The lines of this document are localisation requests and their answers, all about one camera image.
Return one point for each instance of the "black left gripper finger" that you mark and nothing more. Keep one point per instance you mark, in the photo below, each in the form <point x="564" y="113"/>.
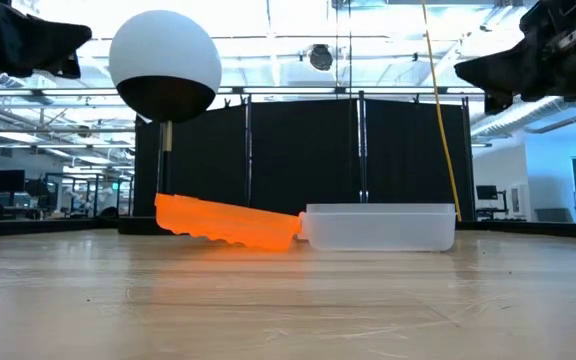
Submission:
<point x="38" y="42"/>

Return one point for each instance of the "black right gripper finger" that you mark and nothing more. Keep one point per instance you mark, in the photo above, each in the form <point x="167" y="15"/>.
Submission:
<point x="513" y="67"/>

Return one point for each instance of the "clear plastic supply box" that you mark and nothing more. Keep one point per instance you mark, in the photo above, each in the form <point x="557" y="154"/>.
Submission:
<point x="383" y="230"/>

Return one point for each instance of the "orange plastic box lid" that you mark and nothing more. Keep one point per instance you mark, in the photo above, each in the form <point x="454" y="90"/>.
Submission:
<point x="228" y="222"/>

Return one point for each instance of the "small black monitor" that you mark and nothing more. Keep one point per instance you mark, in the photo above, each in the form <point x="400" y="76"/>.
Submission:
<point x="486" y="192"/>

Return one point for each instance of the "white globe lamp black stand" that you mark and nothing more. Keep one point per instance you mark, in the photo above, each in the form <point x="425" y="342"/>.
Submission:
<point x="168" y="55"/>

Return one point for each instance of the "black computer monitor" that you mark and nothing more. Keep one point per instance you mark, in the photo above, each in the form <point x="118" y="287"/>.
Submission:
<point x="7" y="181"/>

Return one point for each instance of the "grey chair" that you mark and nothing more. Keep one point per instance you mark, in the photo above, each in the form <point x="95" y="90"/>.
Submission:
<point x="555" y="215"/>

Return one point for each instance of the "black curtain partition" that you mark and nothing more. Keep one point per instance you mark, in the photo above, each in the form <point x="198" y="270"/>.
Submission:
<point x="303" y="150"/>

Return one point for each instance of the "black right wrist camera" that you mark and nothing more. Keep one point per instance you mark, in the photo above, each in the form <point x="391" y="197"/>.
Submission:
<point x="558" y="17"/>

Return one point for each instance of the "black overhead camera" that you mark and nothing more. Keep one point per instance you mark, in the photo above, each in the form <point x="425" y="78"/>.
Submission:
<point x="321" y="57"/>

